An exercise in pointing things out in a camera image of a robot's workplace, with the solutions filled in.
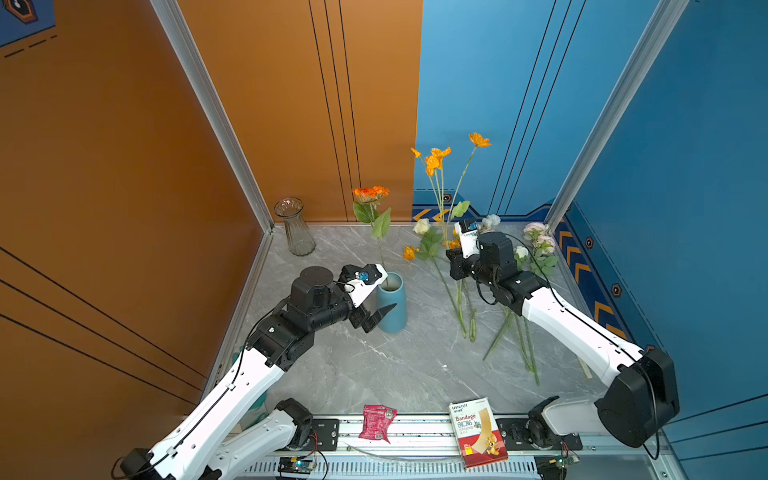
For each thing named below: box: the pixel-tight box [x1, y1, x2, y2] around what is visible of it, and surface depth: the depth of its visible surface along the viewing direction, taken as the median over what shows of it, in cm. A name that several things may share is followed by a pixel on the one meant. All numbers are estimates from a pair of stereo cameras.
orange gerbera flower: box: [352, 186, 392, 283], surface depth 77 cm
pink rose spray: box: [514, 222, 559, 275], surface depth 111 cm
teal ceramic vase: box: [377, 272, 407, 334], surface depth 81 cm
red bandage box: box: [449, 397, 509, 468], surface depth 72 cm
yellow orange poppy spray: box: [410, 132, 492, 249], surface depth 77 cm
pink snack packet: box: [358, 404, 398, 444], surface depth 76 cm
